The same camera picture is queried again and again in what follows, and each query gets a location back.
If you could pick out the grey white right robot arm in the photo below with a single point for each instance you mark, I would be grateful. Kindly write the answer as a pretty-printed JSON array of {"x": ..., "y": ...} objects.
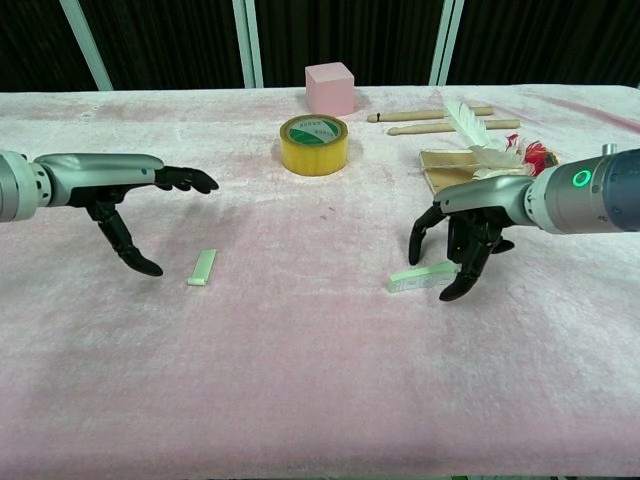
[{"x": 590, "y": 192}]

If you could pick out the yellow packing tape roll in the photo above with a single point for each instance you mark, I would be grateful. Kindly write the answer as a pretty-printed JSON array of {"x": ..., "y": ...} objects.
[{"x": 314, "y": 147}]

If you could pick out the small pale green stick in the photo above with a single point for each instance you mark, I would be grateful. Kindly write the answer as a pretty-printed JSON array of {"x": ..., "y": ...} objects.
[{"x": 202, "y": 267}]

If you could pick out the pink plush tablecloth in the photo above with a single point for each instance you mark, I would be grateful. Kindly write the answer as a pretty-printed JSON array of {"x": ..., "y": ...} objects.
[{"x": 300, "y": 350}]

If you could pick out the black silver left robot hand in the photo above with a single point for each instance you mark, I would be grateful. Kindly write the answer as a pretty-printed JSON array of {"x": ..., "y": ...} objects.
[{"x": 100, "y": 172}]

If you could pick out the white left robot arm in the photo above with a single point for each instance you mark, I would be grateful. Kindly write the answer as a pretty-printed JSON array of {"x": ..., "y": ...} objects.
[{"x": 17, "y": 187}]

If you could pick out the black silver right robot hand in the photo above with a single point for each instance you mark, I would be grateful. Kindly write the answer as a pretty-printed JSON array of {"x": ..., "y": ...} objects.
[{"x": 485, "y": 197}]

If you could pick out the brown spiral notebook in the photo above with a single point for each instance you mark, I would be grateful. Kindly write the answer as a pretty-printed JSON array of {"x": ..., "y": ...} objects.
[{"x": 450, "y": 172}]

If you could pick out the pale green paper strip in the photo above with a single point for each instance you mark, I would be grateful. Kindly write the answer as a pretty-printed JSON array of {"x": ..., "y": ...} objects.
[{"x": 417, "y": 279}]

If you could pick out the pink foam cube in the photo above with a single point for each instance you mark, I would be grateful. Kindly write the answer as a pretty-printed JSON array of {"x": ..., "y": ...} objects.
[{"x": 330, "y": 90}]

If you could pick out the white feather shuttlecock red base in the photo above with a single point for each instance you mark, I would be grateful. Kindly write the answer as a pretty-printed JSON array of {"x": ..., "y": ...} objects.
[{"x": 492, "y": 157}]

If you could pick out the black curtain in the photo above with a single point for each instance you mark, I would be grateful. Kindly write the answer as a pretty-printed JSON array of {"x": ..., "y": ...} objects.
[{"x": 170, "y": 40}]

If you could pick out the slanted white frame post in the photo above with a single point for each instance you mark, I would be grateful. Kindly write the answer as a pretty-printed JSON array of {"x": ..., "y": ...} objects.
[{"x": 87, "y": 47}]

